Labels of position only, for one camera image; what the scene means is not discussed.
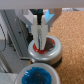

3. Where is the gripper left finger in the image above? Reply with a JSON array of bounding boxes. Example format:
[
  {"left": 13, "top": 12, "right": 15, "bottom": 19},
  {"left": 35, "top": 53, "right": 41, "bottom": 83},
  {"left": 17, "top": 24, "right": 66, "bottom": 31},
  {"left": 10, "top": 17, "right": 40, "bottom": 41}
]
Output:
[{"left": 22, "top": 8, "right": 42, "bottom": 47}]

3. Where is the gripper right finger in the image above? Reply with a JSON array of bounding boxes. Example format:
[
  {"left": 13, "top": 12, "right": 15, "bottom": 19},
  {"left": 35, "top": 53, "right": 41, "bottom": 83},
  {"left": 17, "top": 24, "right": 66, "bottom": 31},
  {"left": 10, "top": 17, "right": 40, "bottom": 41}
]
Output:
[{"left": 39, "top": 8, "right": 59, "bottom": 49}]

